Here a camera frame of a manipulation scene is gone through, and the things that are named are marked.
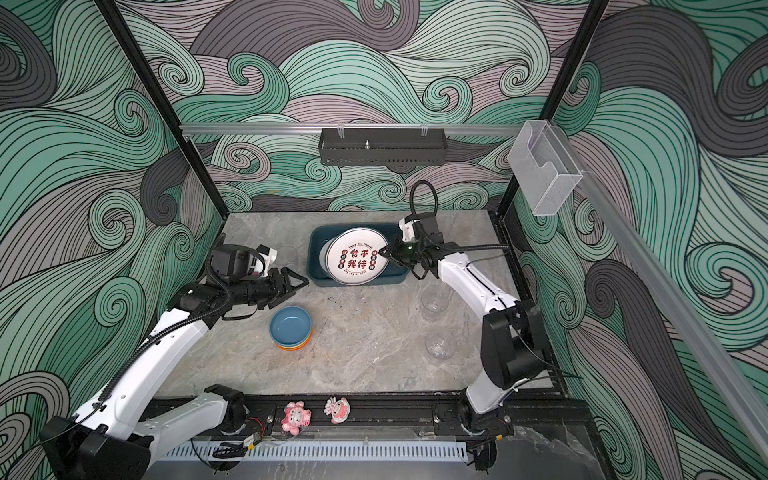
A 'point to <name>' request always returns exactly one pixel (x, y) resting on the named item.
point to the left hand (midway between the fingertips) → (304, 283)
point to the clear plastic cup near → (440, 345)
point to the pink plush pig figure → (295, 417)
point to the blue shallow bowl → (290, 325)
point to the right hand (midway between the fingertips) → (380, 251)
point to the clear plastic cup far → (435, 298)
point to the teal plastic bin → (396, 273)
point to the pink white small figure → (338, 409)
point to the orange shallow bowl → (289, 349)
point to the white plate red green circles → (351, 256)
